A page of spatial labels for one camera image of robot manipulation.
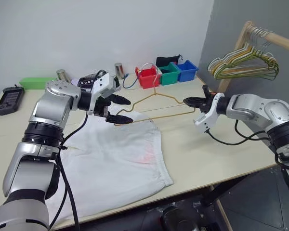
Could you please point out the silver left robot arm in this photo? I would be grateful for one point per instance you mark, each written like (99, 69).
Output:
(53, 106)

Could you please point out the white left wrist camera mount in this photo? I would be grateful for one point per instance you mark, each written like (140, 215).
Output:
(103, 84)

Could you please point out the white shorts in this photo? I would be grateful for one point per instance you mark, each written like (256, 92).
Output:
(110, 163)

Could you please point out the black table leg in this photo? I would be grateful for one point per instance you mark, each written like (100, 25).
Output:
(216, 195)

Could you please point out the black handheld controller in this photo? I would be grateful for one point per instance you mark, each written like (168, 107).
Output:
(8, 101)

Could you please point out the blue plastic bin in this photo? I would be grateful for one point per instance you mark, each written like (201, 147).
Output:
(186, 73)

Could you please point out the red plastic bin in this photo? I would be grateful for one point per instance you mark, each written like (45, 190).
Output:
(149, 78)

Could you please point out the tall silver metal can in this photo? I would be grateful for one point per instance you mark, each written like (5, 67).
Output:
(119, 71)

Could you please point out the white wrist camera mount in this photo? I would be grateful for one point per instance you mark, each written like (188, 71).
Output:
(103, 84)
(208, 118)

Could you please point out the short silver metal can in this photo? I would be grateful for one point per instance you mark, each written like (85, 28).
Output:
(62, 75)

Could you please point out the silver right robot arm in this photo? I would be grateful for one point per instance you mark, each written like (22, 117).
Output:
(255, 108)

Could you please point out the clear tube loop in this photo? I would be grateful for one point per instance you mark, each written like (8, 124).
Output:
(149, 63)

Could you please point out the green rectangular box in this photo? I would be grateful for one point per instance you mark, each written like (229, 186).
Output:
(36, 83)

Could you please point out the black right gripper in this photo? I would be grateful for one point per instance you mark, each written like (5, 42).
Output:
(207, 102)

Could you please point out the green plastic bin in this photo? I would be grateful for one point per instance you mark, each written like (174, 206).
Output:
(169, 77)

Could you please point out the wooden clothes rack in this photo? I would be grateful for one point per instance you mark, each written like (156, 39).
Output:
(281, 41)

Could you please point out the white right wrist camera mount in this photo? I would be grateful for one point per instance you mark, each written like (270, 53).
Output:
(208, 118)

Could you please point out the dark rounded shape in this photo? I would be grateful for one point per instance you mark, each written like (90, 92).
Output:
(175, 219)

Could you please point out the small purple object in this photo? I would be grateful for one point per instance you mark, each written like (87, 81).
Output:
(75, 81)

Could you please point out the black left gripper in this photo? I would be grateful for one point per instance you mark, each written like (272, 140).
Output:
(102, 106)

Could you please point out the black socket device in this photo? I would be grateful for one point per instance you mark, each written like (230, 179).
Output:
(85, 83)

